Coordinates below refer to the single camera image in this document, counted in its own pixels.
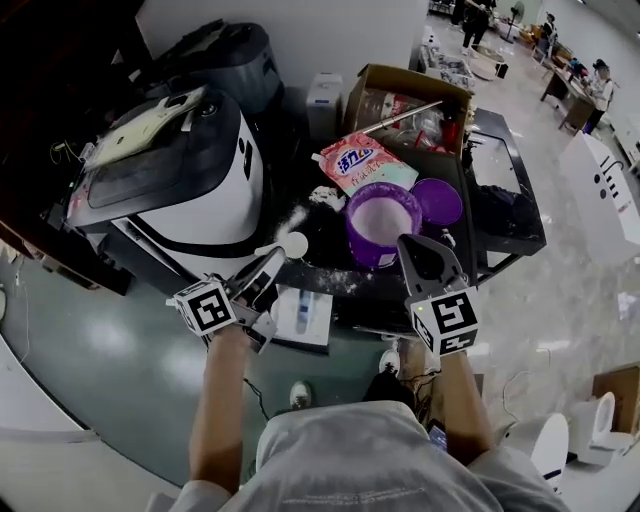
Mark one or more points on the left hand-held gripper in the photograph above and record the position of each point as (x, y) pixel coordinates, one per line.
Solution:
(210, 312)

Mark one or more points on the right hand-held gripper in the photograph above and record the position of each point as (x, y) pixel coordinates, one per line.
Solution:
(450, 315)

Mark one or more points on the white plastic spoon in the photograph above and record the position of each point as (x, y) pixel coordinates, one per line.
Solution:
(295, 245)

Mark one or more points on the purple plastic bucket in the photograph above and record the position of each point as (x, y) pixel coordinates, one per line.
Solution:
(370, 250)

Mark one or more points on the white powder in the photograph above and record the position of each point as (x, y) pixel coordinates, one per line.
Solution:
(382, 220)

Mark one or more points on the person's right forearm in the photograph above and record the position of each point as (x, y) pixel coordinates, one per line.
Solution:
(462, 400)

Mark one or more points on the person's left forearm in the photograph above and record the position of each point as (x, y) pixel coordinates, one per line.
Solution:
(220, 400)

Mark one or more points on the pink detergent pouch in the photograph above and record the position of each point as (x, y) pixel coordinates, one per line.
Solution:
(365, 165)

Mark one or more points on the purple round lid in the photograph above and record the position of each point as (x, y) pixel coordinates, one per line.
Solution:
(437, 202)

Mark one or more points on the black work table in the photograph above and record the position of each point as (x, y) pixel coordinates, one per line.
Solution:
(320, 225)

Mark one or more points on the person's white right shoe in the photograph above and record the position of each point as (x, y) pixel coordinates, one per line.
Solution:
(389, 361)

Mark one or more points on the person's white shoe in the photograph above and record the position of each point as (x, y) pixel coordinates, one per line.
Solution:
(389, 361)
(301, 395)

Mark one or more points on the white and black appliance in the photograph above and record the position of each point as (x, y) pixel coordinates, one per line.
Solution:
(210, 190)

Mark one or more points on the black washer with glass lid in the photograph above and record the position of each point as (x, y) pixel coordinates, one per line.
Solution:
(530, 235)

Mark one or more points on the person's white left shoe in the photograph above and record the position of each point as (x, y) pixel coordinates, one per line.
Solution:
(301, 395)

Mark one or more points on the person's black trousers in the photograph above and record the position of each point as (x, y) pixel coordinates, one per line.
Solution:
(387, 392)

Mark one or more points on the red bottle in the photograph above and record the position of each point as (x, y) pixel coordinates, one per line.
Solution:
(449, 135)

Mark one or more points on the metal rod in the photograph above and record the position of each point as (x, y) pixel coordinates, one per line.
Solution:
(400, 117)

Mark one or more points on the black phone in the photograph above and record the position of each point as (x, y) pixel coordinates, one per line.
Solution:
(438, 436)

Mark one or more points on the small white box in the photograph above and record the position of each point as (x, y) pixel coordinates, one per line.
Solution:
(324, 105)

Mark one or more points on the white appliance cabinet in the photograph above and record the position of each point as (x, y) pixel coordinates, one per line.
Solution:
(595, 200)

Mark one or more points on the paper sheets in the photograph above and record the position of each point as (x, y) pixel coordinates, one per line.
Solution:
(140, 130)

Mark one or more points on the open cardboard box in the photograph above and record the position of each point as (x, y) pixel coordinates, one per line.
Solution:
(385, 80)

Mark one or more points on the person's grey shirt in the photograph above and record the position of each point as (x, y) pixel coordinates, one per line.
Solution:
(350, 460)

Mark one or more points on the white toilet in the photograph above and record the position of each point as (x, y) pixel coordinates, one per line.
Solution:
(600, 425)
(542, 445)

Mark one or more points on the dark grey appliance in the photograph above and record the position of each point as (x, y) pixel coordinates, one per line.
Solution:
(235, 65)

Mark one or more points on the wooden desk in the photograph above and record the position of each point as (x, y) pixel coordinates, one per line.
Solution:
(567, 95)

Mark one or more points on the closed cardboard box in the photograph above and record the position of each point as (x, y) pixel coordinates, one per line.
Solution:
(622, 395)

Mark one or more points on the standing fan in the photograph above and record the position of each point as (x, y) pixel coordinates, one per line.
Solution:
(515, 15)

